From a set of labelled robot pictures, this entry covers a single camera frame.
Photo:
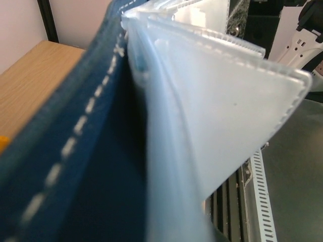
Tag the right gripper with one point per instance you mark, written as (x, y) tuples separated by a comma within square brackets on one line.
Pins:
[(255, 21)]

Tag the blue card holder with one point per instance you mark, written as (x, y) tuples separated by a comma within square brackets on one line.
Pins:
[(159, 111)]

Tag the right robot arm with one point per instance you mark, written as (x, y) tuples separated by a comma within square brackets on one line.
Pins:
[(289, 31)]

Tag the orange three-compartment bin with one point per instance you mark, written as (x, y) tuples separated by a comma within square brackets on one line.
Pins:
[(4, 142)]

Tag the left black frame post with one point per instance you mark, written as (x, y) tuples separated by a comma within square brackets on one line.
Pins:
[(48, 20)]

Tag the white slotted cable duct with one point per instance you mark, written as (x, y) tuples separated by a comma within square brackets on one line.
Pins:
[(265, 218)]

